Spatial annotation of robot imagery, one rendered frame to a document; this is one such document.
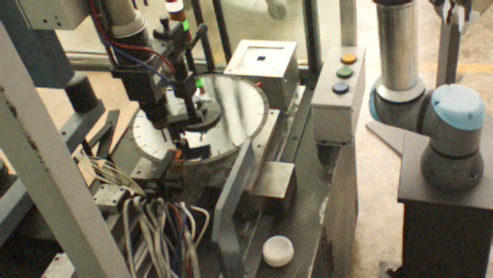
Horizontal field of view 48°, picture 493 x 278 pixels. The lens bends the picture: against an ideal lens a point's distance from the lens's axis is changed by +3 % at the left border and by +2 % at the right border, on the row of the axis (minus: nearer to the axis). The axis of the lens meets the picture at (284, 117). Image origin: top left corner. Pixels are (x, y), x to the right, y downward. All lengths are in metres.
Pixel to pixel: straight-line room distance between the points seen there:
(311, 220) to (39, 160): 0.90
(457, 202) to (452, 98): 0.26
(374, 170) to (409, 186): 1.08
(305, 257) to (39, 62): 0.69
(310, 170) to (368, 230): 0.85
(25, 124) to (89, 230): 0.15
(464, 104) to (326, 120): 0.37
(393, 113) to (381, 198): 1.08
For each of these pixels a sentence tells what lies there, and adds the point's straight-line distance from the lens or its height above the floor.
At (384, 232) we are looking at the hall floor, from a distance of 2.28.
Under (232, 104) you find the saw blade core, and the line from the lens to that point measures 1.40.
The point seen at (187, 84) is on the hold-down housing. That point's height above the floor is 1.12.
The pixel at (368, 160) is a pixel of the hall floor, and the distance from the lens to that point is 2.55.
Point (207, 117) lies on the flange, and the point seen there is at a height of 0.96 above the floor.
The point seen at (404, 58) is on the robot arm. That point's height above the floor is 1.10.
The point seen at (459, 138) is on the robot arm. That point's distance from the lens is 1.34.
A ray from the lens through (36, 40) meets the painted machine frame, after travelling 1.08.
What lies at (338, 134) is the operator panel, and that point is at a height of 0.79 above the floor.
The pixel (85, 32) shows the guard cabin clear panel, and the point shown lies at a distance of 2.06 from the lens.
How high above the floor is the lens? 1.80
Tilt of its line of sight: 40 degrees down
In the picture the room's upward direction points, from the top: 9 degrees counter-clockwise
